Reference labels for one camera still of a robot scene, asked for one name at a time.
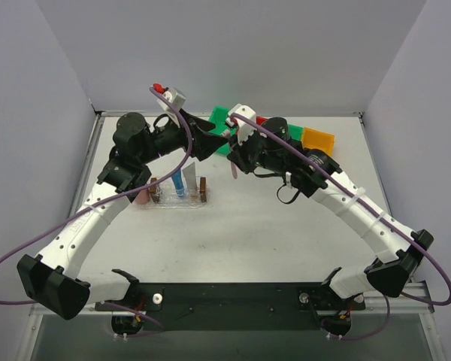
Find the blue toothpaste tube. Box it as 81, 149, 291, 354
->
171, 170, 185, 198

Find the pink cup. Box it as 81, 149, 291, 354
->
135, 190, 150, 205

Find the clear rack with brown ends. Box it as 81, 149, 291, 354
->
147, 178, 210, 208

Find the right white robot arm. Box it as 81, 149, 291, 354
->
225, 117, 434, 299

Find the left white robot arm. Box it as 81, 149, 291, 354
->
17, 111, 227, 320

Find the clear textured acrylic tray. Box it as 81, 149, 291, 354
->
132, 180, 210, 209

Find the red bin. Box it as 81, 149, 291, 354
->
256, 117, 268, 125

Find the green bin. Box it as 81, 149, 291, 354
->
288, 124, 304, 141
208, 106, 236, 156

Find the yellow bin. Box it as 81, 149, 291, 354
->
301, 127, 334, 156

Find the far green bin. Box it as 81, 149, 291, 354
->
208, 106, 236, 156

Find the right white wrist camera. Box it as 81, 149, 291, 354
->
225, 104, 256, 146

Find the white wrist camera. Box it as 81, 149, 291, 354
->
153, 83, 186, 123
225, 104, 256, 146

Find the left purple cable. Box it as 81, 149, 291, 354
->
0, 85, 195, 338

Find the purple cable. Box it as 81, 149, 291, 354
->
0, 85, 195, 338
231, 114, 451, 341

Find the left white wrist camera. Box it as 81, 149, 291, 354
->
153, 83, 186, 123

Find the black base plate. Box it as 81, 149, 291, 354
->
95, 282, 365, 331

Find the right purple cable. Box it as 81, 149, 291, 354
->
231, 114, 451, 341

